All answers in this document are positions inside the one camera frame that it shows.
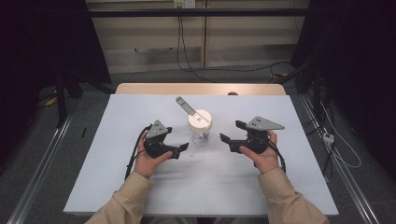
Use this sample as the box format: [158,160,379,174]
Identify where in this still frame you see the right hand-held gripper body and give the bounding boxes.
[229,115,286,155]

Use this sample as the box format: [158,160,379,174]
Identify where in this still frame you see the person's right hand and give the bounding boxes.
[238,130,280,175]

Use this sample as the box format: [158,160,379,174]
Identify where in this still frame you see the aluminium floor rail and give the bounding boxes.
[298,92,381,224]
[6,114,75,224]

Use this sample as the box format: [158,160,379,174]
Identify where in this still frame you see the white table cover board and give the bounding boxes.
[63,93,340,217]

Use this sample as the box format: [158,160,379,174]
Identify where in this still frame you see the black metal stand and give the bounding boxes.
[55,70,86,129]
[275,61,326,126]

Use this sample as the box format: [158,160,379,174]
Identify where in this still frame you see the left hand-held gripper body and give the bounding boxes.
[143,119,173,160]

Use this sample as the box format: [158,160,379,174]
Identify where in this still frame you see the wooden table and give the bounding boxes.
[115,82,287,96]

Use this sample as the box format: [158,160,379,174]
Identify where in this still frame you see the white cable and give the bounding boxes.
[319,102,362,170]

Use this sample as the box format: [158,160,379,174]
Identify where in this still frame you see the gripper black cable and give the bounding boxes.
[124,124,151,181]
[267,139,287,174]

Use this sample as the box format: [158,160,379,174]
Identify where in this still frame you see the beige vertical wall strip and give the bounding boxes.
[201,0,208,68]

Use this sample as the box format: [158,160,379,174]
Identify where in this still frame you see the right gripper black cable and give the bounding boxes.
[267,139,287,174]

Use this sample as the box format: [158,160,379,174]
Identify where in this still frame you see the person's left hand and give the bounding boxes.
[134,133,174,180]

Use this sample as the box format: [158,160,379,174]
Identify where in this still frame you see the black power cable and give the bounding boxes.
[176,7,292,73]
[179,7,218,83]

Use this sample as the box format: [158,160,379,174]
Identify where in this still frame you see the white jar lid grey lever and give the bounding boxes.
[175,95,214,133]

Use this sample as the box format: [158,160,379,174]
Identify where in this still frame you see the black curtain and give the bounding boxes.
[290,0,396,181]
[0,0,112,169]

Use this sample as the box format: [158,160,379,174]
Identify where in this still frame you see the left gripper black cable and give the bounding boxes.
[124,124,151,181]

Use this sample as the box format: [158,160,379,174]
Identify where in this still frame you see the clear glass jar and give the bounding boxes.
[191,128,212,146]

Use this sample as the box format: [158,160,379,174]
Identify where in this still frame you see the black horizontal metal bar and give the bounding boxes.
[87,8,310,19]

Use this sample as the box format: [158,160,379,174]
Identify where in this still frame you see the white power strip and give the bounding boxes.
[321,132,336,146]

